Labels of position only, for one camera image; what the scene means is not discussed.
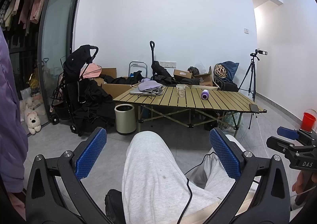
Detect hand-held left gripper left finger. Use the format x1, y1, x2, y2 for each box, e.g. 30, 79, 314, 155
25, 127, 117, 224

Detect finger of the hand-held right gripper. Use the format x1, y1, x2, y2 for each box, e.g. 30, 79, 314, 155
266, 136, 293, 158
277, 126, 307, 141

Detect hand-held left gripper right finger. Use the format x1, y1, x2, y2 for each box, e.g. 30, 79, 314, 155
205, 127, 293, 224

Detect person's right hand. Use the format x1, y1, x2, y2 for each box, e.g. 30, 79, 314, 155
292, 172, 309, 196

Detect person's right leg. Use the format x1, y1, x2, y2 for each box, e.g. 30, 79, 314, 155
186, 134, 258, 206

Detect person's leg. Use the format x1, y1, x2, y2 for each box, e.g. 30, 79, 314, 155
186, 134, 258, 206
122, 130, 224, 224

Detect red bucket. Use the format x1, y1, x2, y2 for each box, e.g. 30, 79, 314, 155
302, 109, 317, 132

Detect green patterned bag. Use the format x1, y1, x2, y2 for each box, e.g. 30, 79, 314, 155
218, 112, 242, 133

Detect white trash bin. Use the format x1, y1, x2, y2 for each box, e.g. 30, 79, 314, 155
114, 104, 137, 136

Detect black shoe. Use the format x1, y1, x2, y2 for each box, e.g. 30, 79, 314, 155
105, 189, 125, 224

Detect black tripod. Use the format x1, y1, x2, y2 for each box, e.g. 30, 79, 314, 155
238, 53, 261, 130

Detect person's left leg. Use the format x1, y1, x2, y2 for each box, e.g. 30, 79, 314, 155
122, 130, 224, 224

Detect white plush dog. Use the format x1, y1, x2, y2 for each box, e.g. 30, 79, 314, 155
24, 109, 42, 135

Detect cardboard box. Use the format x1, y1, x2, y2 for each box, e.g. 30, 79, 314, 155
173, 69, 193, 80
100, 67, 117, 81
101, 83, 135, 100
193, 73, 221, 90

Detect black stroller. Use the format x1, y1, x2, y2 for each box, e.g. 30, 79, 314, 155
50, 45, 117, 137

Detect black backpack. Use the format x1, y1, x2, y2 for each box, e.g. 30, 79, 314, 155
214, 77, 240, 92

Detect olive folding table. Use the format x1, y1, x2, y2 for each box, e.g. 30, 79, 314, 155
113, 85, 268, 138

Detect clear glass cup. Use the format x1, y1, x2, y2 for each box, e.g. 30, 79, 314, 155
176, 85, 187, 98

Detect silver laptop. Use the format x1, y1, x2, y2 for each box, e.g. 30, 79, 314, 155
130, 89, 163, 96

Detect blue bag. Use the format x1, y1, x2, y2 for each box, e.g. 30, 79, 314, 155
219, 61, 240, 82

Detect pink cloth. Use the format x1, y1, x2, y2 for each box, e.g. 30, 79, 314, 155
80, 63, 103, 80

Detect wicker ball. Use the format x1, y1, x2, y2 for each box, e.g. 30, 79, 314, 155
213, 64, 228, 79

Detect purple jacket sleeve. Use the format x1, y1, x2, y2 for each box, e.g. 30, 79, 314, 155
0, 27, 29, 196

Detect black clothes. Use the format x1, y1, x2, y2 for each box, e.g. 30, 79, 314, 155
154, 75, 201, 86

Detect purple cloth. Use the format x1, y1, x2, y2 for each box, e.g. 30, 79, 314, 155
138, 81, 166, 92

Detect white folding stool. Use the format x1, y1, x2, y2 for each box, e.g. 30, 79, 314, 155
128, 61, 148, 78

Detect black folded wagon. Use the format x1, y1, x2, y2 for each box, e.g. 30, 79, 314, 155
149, 41, 174, 79

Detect glass sliding door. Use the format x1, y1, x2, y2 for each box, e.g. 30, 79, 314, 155
37, 0, 82, 126

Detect row of hanging clothes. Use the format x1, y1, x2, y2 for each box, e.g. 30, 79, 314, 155
0, 0, 49, 33

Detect black cable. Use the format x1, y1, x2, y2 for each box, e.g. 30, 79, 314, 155
177, 152, 218, 224

